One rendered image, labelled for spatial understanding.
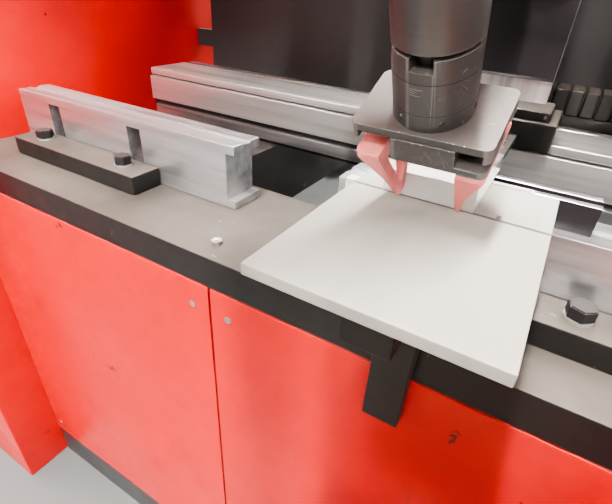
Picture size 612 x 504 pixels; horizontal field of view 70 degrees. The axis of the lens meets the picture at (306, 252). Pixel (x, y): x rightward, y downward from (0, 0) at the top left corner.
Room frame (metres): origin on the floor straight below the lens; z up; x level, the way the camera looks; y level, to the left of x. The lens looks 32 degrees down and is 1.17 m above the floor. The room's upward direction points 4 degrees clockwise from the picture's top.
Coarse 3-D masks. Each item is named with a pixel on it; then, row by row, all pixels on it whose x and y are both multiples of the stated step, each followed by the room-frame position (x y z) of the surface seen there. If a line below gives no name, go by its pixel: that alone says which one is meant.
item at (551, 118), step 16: (528, 112) 0.60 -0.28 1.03; (544, 112) 0.59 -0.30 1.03; (560, 112) 0.65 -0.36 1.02; (512, 128) 0.60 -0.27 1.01; (528, 128) 0.59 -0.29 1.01; (544, 128) 0.58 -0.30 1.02; (512, 144) 0.56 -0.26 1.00; (528, 144) 0.58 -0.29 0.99; (544, 144) 0.57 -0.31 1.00; (496, 160) 0.48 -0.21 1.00
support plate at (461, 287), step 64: (384, 192) 0.38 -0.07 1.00; (512, 192) 0.40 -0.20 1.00; (256, 256) 0.25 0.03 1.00; (320, 256) 0.26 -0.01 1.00; (384, 256) 0.27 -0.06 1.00; (448, 256) 0.27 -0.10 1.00; (512, 256) 0.28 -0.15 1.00; (384, 320) 0.19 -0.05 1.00; (448, 320) 0.20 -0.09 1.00; (512, 320) 0.20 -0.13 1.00; (512, 384) 0.16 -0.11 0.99
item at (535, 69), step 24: (504, 0) 0.44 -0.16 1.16; (528, 0) 0.43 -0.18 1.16; (552, 0) 0.42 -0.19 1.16; (576, 0) 0.41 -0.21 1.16; (504, 24) 0.44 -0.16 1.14; (528, 24) 0.43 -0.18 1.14; (552, 24) 0.42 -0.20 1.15; (504, 48) 0.44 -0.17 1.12; (528, 48) 0.43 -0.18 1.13; (552, 48) 0.42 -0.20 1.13; (504, 72) 0.43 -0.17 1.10; (528, 72) 0.42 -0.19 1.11; (552, 72) 0.41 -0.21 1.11; (528, 96) 0.43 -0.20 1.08
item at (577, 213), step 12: (504, 180) 0.43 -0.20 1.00; (516, 180) 0.43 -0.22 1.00; (540, 192) 0.40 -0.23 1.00; (552, 192) 0.41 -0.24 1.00; (564, 192) 0.41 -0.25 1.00; (564, 204) 0.39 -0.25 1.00; (576, 204) 0.38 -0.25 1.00; (588, 204) 0.38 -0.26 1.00; (600, 204) 0.39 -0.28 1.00; (564, 216) 0.39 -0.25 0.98; (576, 216) 0.38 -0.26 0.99; (588, 216) 0.38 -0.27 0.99; (564, 228) 0.38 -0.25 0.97; (576, 228) 0.38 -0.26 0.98; (588, 228) 0.37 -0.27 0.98
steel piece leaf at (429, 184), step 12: (408, 168) 0.44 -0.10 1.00; (420, 168) 0.44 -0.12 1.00; (432, 168) 0.45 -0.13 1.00; (408, 180) 0.38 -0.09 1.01; (420, 180) 0.37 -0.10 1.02; (432, 180) 0.37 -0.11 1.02; (444, 180) 0.41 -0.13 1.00; (492, 180) 0.42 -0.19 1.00; (408, 192) 0.37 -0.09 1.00; (420, 192) 0.37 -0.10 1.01; (432, 192) 0.36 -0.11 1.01; (444, 192) 0.36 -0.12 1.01; (480, 192) 0.39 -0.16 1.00; (444, 204) 0.36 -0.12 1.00; (468, 204) 0.35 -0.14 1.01
